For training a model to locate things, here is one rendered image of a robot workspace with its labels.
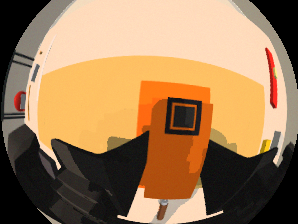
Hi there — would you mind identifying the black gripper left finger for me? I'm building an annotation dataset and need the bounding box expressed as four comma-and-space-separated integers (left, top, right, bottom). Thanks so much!
51, 131, 150, 217

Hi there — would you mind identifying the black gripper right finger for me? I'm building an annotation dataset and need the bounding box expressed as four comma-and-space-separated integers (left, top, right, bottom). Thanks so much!
200, 140, 278, 216

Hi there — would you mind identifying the light grey square block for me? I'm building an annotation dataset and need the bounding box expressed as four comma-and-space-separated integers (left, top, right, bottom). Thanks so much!
270, 132, 283, 156

